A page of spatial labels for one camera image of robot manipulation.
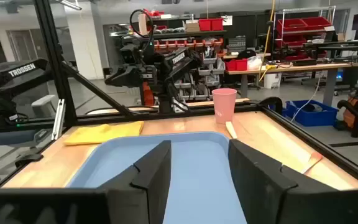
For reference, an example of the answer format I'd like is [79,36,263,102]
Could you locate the orange grey parts bin rack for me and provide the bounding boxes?
[140,37,227,105]

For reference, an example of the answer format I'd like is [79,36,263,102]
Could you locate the red storage bin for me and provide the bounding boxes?
[211,17,224,31]
[224,58,249,72]
[198,18,212,32]

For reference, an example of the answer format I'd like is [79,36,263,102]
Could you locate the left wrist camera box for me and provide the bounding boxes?
[119,43,138,66]

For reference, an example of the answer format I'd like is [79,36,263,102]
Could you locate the black standing desk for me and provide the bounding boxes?
[303,39,358,94]

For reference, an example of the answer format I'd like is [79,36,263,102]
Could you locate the wire shelf with red bins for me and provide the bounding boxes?
[273,6,337,62]

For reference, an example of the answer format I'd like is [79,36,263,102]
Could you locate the white loose cable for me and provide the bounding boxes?
[290,73,324,123]

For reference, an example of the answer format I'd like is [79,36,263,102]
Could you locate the blue storage bin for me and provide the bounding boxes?
[285,99,339,128]

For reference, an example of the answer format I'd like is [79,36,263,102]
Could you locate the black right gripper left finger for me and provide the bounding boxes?
[98,139,172,224]

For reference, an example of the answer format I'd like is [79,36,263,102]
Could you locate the white waste bin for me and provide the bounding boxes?
[263,72,282,90]

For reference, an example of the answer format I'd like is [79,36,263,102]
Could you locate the black frame clip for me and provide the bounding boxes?
[14,153,44,169]

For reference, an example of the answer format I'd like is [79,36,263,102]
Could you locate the pink plastic cup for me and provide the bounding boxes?
[211,88,238,125]

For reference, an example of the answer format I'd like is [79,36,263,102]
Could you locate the yellow cloth napkin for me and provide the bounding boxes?
[63,120,145,146]

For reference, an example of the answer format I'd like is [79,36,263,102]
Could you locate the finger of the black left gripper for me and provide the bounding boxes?
[104,73,117,87]
[113,65,150,87]

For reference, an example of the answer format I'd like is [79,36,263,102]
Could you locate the grey office chair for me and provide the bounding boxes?
[0,60,58,147]

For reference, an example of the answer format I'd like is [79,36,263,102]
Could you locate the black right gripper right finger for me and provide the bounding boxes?
[228,139,338,224]

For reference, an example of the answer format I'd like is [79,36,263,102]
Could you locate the silver aluminium extrusion piece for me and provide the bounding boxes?
[51,98,66,141]

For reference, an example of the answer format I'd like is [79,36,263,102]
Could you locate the wooden workbench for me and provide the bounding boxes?
[224,62,358,108]

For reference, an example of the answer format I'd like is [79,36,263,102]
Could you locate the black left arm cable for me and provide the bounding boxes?
[129,8,155,50]

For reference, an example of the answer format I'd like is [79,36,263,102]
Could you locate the yellow hanging cable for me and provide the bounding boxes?
[257,0,277,82]

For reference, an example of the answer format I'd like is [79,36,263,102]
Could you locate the blue plastic tray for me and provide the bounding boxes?
[66,131,249,224]

